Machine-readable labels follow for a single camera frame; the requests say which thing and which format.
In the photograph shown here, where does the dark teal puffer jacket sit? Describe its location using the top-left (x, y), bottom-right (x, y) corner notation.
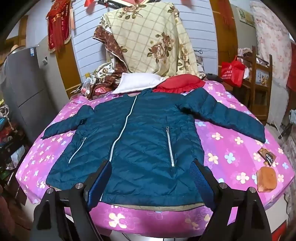
top-left (43, 88), bottom-right (265, 207)

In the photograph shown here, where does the red shopping bag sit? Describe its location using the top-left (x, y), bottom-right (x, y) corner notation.
top-left (220, 56), bottom-right (245, 87)

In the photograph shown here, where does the red ruffled pillow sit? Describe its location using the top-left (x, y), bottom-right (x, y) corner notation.
top-left (153, 74), bottom-right (205, 94)

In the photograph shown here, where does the dark snack packet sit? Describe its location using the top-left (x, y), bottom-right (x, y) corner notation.
top-left (257, 148), bottom-right (276, 167)

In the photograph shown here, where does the brown patterned blanket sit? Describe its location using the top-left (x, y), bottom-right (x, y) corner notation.
top-left (80, 25), bottom-right (128, 100)

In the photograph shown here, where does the orange brown pouch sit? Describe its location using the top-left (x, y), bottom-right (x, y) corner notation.
top-left (256, 166), bottom-right (277, 192)

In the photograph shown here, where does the red hanging banner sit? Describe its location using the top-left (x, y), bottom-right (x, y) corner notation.
top-left (46, 0), bottom-right (71, 53)

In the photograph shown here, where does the white pillow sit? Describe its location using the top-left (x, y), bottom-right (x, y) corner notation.
top-left (112, 73), bottom-right (167, 94)

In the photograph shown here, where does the wooden chair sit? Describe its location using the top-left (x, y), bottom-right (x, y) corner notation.
top-left (240, 46), bottom-right (273, 125)

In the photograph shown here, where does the pink floral bed sheet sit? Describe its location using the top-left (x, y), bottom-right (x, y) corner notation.
top-left (16, 81), bottom-right (295, 237)

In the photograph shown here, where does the cream floral quilt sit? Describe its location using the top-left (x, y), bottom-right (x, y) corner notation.
top-left (93, 1), bottom-right (199, 76)

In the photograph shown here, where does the grey refrigerator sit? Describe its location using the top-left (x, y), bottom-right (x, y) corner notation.
top-left (1, 46), bottom-right (57, 143)

